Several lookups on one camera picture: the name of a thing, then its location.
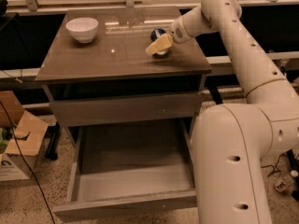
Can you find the closed grey top drawer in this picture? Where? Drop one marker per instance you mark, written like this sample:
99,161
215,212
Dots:
88,112

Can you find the black stand leg left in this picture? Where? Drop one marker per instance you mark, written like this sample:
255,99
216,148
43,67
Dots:
52,133

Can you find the blue pepsi can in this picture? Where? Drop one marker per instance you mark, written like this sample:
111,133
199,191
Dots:
155,34

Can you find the open cardboard box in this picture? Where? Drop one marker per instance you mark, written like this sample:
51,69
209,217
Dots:
22,135

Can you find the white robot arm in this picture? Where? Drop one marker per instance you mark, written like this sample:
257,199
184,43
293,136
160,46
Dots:
230,140

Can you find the black stand leg right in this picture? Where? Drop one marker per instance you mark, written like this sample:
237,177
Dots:
294,163

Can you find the grey drawer cabinet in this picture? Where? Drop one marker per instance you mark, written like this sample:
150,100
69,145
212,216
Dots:
115,63

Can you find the open grey middle drawer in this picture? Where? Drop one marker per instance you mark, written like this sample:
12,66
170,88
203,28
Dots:
129,168

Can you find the black stand leg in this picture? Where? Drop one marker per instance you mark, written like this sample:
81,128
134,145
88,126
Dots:
294,163
52,133

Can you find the white ceramic bowl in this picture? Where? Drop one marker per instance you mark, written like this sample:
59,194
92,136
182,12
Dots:
84,30

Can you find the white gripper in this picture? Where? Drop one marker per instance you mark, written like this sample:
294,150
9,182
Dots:
179,32

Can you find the clear plastic bottle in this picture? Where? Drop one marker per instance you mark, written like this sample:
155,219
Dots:
283,183

